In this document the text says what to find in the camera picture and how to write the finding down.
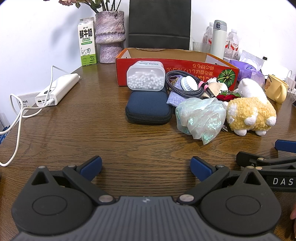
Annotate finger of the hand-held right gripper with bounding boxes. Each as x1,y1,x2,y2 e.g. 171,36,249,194
275,140,296,151
236,151,296,173

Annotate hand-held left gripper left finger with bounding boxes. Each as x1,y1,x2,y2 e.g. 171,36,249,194
31,156,116,205

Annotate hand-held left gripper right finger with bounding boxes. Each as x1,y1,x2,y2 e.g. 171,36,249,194
178,156,266,205

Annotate yellow and white plush toy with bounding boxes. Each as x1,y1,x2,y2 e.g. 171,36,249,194
225,78,277,136

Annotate iridescent plastic bag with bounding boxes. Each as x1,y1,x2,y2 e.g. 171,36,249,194
175,97,227,145

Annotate red rose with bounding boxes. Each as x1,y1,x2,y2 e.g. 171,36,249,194
217,91,242,102

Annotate purple woven cloth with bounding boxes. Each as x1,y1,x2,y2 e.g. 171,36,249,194
166,77,186,107

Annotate navy zip case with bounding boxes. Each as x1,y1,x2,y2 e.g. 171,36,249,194
125,89,173,126

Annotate braided black cable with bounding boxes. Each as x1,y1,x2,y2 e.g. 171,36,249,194
165,71,210,98

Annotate red cardboard box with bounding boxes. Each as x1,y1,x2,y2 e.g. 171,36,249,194
115,47,240,92

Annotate wooden desk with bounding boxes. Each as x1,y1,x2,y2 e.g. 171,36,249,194
0,61,296,241

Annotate yellow mug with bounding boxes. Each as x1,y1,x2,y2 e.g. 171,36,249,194
264,74,289,104

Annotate white charger plug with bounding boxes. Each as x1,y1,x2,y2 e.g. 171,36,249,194
285,70,296,90

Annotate purple tissue pack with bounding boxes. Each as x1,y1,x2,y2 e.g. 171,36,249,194
229,50,265,86

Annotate blue stationery pack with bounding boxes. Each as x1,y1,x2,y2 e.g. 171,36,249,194
0,125,11,143

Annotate clear water bottle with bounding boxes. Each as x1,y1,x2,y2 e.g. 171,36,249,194
225,29,240,59
203,22,214,52

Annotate green and white milk carton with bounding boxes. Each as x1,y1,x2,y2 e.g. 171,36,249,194
77,19,97,67

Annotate white thermos bottle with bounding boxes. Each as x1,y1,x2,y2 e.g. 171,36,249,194
210,20,226,59

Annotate clear glass cup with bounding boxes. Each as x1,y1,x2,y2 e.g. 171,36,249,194
192,39,211,52

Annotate purple textured vase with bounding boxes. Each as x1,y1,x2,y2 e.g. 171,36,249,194
95,10,126,64

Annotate black paper bag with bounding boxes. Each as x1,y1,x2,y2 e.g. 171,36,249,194
128,0,192,50

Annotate dried pink flowers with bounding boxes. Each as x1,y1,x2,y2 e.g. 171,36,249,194
58,0,125,14

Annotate white charging cable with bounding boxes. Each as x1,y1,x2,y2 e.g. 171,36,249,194
0,65,78,167

